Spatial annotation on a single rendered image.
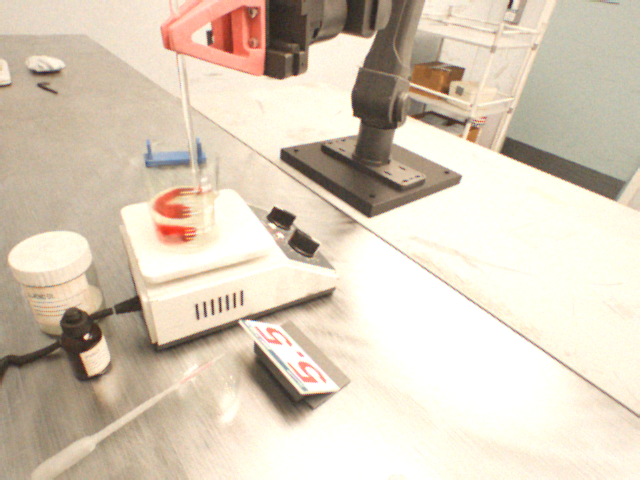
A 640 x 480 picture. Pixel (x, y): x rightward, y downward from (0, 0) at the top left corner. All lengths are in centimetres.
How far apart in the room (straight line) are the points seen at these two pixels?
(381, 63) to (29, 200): 53
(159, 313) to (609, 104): 309
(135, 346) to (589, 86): 312
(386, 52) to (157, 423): 55
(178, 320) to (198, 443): 10
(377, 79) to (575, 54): 272
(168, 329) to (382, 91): 45
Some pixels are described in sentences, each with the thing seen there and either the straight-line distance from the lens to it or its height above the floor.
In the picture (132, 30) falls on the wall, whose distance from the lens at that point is 189.
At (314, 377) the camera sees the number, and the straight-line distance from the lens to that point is 35.
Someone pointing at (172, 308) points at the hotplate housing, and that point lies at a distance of 36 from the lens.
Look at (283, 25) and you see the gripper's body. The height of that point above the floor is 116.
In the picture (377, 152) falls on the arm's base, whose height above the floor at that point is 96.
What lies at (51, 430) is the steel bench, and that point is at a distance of 38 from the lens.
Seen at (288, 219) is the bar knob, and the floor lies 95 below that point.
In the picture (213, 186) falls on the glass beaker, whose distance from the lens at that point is 33.
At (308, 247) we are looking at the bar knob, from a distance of 42.
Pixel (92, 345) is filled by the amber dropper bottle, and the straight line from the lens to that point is 37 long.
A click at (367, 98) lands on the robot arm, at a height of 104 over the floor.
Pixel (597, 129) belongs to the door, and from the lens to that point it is 326.
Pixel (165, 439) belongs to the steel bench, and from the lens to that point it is 35.
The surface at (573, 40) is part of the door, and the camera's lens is 330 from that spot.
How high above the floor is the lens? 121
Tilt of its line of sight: 36 degrees down
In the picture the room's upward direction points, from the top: 7 degrees clockwise
